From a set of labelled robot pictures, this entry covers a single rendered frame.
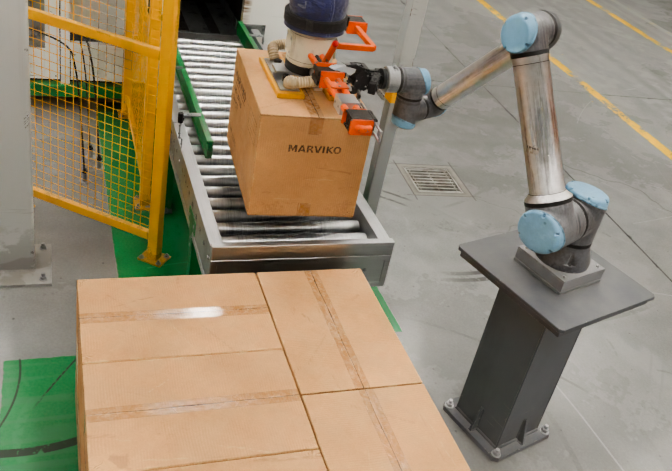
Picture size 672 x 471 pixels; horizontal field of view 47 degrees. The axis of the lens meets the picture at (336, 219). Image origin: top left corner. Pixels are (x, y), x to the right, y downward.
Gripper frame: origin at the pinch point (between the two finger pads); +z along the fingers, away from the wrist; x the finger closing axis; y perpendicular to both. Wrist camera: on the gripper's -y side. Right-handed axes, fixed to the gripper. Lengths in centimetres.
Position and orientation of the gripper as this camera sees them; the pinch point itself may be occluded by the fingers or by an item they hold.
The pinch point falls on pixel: (330, 78)
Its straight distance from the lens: 262.9
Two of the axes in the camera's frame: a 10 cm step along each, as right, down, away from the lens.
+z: -9.4, 0.2, -3.5
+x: 1.8, -8.4, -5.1
